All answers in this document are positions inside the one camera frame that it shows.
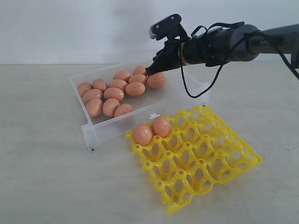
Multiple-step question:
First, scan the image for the clear plastic bin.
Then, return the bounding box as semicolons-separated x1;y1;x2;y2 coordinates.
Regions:
78;70;210;151

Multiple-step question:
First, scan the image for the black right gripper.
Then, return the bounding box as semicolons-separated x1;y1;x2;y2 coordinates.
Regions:
145;38;224;76

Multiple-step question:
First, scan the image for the black cable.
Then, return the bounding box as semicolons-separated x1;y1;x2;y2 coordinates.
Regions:
179;22;299;98

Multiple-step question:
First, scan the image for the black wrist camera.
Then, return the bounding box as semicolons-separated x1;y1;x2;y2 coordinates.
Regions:
149;14;188;42

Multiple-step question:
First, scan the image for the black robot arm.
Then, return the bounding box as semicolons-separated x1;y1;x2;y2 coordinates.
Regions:
146;22;299;76

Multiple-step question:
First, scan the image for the yellow plastic egg tray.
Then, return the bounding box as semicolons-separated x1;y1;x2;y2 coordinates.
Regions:
125;106;263;213

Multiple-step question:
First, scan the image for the brown egg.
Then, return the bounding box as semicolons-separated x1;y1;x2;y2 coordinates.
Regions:
132;65;147;75
92;78;108;92
152;116;171;137
154;72;164;76
82;89;103;104
103;87;124;101
86;98;103;117
108;79;128;92
133;124;152;146
102;98;120;117
77;82;92;98
113;70;132;82
114;104;134;118
125;82;145;97
128;74;147;84

